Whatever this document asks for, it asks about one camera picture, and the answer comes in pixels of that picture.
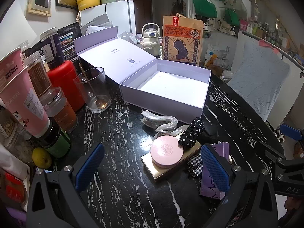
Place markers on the gold stirring spoon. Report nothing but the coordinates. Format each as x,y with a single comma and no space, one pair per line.
85,78

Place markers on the brown printed paper bag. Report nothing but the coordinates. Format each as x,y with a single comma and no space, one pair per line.
181,40

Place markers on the row of bottles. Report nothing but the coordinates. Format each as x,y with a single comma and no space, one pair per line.
268,33

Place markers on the pink squeeze tube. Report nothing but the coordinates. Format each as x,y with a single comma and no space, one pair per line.
26,104

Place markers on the wall intercom panel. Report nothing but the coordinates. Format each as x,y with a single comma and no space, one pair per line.
39,2

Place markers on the white gift box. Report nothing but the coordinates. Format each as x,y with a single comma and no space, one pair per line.
171,85

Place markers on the pink printed container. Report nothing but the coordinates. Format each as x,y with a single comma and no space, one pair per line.
10,66

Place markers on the pearl hair claw clip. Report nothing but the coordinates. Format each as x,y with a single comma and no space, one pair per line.
163,121

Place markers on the clear jar brown contents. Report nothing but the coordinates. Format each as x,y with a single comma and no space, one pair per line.
35,73

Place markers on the red canister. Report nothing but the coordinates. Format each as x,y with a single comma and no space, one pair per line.
64,80

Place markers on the clear jar orange label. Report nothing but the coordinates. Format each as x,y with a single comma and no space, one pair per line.
61,114

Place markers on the red packet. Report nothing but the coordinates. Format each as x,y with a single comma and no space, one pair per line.
13,190

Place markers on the light blue cushion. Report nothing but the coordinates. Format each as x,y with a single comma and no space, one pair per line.
258,80

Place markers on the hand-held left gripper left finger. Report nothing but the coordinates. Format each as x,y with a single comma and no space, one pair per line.
90,166

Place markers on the brown hanging bag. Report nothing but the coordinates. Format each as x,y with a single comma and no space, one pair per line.
178,6

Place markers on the clear drinking glass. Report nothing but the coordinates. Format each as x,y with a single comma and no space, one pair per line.
95,92

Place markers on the pink round compact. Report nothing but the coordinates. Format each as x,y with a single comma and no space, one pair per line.
166,150

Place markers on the gold cardboard box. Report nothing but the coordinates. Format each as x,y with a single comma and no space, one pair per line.
154,171

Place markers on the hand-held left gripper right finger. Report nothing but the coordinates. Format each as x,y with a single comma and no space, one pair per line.
215,168

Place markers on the black snack packet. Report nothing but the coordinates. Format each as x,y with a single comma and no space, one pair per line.
70,40

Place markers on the cream kettle bottle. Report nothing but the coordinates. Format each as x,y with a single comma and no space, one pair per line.
150,42

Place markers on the green jar black lid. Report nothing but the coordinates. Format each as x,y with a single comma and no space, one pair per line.
59,144

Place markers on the purple card packet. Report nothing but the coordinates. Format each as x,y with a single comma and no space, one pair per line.
209,187

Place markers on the grey plastic bag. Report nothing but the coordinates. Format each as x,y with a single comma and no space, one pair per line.
97,22

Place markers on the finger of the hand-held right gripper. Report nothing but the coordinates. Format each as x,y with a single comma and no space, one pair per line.
290,132
273,152

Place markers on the dark brown door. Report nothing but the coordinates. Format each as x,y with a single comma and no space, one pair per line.
142,11

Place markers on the white fridge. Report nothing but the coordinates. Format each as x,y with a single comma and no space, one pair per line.
116,14

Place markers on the clear jar of seeds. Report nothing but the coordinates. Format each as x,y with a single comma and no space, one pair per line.
9,128

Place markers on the black white gingham scrunchie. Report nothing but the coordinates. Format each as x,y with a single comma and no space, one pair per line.
194,166

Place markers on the dark jar clear lid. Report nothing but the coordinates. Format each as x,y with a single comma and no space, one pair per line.
51,49

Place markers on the green tote bag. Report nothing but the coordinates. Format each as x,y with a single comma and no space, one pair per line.
204,7

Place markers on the yellow lemon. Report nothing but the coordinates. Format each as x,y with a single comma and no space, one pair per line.
42,158

